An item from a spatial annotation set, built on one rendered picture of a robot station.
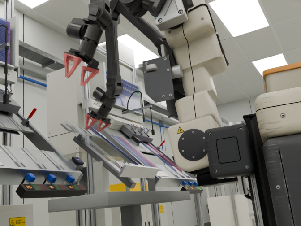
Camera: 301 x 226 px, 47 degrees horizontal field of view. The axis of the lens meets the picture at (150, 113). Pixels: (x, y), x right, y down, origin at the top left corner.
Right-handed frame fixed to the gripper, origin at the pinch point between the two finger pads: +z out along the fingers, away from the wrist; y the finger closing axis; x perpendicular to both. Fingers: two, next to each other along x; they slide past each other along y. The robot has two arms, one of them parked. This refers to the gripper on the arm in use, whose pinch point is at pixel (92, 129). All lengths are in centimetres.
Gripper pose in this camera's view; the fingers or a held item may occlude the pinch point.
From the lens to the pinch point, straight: 185.3
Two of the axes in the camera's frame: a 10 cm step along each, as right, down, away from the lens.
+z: -5.3, 8.4, 1.1
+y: -4.9, -1.9, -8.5
